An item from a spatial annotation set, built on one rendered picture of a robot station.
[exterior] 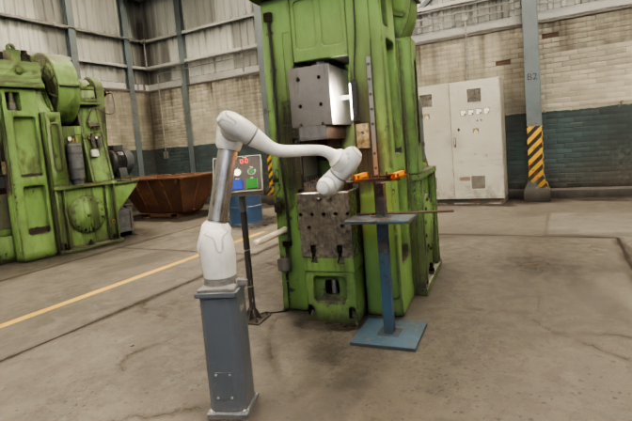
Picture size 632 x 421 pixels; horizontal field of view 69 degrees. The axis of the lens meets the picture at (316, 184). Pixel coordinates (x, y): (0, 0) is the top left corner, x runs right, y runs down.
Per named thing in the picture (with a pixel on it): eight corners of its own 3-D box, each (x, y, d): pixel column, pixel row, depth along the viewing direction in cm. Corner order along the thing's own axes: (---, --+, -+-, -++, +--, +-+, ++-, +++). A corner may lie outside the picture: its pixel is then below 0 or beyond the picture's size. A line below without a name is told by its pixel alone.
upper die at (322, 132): (326, 138, 310) (325, 124, 309) (299, 141, 317) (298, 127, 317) (346, 137, 349) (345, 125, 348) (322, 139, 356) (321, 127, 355)
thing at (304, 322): (356, 337, 291) (356, 335, 291) (275, 331, 313) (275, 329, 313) (372, 315, 327) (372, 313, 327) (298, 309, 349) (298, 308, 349)
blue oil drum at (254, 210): (250, 226, 757) (245, 172, 749) (222, 226, 784) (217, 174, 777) (270, 219, 808) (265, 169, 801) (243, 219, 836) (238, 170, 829)
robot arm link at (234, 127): (260, 123, 219) (255, 125, 232) (228, 102, 213) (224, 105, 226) (246, 147, 217) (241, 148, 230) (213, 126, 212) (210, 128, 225)
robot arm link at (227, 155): (197, 266, 225) (193, 257, 245) (229, 268, 230) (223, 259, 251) (220, 110, 224) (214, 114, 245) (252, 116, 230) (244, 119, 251)
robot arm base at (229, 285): (242, 291, 208) (241, 280, 208) (196, 293, 211) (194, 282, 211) (253, 280, 226) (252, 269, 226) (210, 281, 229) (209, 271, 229)
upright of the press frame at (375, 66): (403, 317, 318) (380, -26, 299) (367, 315, 328) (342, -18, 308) (415, 296, 358) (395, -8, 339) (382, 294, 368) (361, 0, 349)
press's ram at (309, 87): (344, 122, 304) (339, 61, 301) (292, 128, 319) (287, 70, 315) (362, 123, 343) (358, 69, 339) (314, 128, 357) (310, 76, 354)
